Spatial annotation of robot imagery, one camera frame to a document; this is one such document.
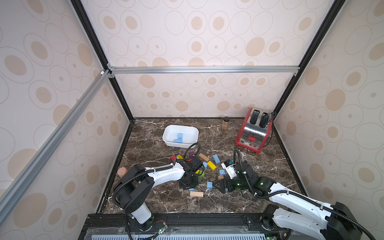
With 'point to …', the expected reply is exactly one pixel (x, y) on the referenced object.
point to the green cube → (200, 172)
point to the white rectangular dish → (190, 136)
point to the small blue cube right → (222, 172)
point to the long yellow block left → (179, 157)
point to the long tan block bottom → (197, 194)
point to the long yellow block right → (212, 165)
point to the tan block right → (220, 177)
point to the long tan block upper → (204, 157)
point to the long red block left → (173, 157)
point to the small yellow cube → (197, 172)
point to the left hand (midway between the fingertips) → (199, 187)
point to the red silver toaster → (254, 130)
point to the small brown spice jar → (225, 125)
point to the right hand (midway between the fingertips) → (223, 180)
